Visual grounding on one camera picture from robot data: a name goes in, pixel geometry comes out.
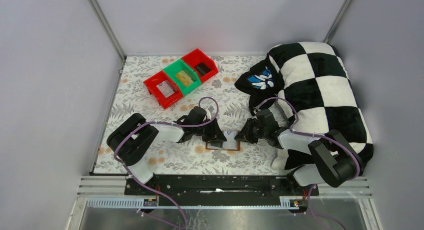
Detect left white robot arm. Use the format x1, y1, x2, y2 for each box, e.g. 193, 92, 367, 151
106, 106, 227, 184

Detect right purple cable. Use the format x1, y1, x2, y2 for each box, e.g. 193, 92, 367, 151
253, 96, 362, 230

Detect purple cable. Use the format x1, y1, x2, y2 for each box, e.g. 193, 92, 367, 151
113, 96, 220, 230
253, 96, 362, 230

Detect red bin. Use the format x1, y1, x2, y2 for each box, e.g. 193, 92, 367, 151
143, 70, 183, 109
182, 48, 218, 83

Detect floral table cloth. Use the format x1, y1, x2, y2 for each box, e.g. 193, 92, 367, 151
93, 55, 345, 176

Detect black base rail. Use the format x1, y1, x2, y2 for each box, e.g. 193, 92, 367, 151
124, 175, 310, 207

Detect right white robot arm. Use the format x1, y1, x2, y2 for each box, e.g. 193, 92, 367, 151
235, 109, 365, 188

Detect red bin far right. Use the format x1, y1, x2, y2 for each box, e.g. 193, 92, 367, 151
182, 48, 218, 83

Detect green bin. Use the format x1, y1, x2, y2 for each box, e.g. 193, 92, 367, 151
163, 59, 202, 96

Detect silver card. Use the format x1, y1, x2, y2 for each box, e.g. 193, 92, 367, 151
157, 81, 175, 98

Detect checkered black white pillow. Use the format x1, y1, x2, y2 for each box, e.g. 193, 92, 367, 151
266, 42, 374, 164

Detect black cap with blue logo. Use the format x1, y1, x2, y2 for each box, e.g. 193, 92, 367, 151
234, 59, 284, 115

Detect yellow card in green bin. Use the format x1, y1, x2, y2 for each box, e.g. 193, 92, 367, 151
175, 70, 194, 87

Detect red bin near left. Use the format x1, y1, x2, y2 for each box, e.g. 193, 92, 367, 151
143, 70, 183, 109

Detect black item in red bin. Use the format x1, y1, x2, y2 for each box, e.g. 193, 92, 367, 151
194, 63, 211, 76

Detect brown leather card holder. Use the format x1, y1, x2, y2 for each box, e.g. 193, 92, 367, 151
205, 130, 241, 151

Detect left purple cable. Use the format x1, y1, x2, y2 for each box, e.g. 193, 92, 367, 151
113, 96, 220, 230

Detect aluminium frame rails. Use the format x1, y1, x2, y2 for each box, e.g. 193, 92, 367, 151
77, 176, 372, 210

